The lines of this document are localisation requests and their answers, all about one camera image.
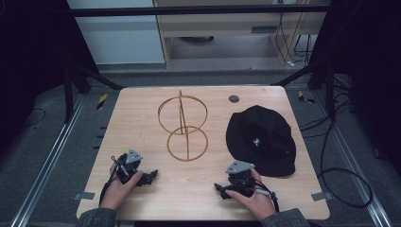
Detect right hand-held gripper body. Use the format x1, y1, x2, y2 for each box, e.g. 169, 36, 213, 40
224, 159, 257, 199

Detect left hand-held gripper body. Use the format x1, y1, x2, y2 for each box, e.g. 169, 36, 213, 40
111, 148, 145, 185

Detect black bucket hat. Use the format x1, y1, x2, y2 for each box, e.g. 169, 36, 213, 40
225, 104, 298, 178

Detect wooden ring hat stand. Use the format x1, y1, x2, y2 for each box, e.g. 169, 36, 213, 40
157, 89, 210, 163

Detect person's left hand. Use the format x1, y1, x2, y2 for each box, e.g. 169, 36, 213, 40
98, 163, 145, 211

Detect person's right hand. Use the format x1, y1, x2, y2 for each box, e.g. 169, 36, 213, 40
224, 167, 278, 222

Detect yellow black striped tape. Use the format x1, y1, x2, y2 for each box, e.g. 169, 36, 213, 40
297, 90, 316, 105
96, 93, 109, 111

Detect black metal stand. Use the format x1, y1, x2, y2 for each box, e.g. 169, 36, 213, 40
62, 61, 127, 125
270, 60, 339, 121

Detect white cabinet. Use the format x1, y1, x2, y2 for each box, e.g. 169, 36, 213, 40
65, 0, 166, 65

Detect black curtain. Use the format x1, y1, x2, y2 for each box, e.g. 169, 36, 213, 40
310, 0, 401, 178
0, 0, 98, 155

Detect light wooden desk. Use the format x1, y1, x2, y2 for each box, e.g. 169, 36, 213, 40
152, 0, 332, 69

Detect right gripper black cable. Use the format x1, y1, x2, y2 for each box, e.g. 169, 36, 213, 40
252, 178, 281, 214

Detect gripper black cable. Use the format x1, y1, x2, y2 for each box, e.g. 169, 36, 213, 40
252, 178, 281, 214
98, 155, 122, 206

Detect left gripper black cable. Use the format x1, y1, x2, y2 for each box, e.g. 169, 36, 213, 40
98, 155, 122, 206

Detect grey metal table bracket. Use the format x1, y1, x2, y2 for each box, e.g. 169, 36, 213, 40
310, 191, 334, 202
73, 191, 96, 201

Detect aluminium floor rail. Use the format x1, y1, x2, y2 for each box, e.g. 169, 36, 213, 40
9, 93, 88, 227
310, 89, 395, 227

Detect black looped floor cable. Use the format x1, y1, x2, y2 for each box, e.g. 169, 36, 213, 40
298, 91, 375, 210

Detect hanging black cables bundle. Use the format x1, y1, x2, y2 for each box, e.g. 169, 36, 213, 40
274, 0, 316, 68

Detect black metal frame bar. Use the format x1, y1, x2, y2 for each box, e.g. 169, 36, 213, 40
68, 4, 331, 18

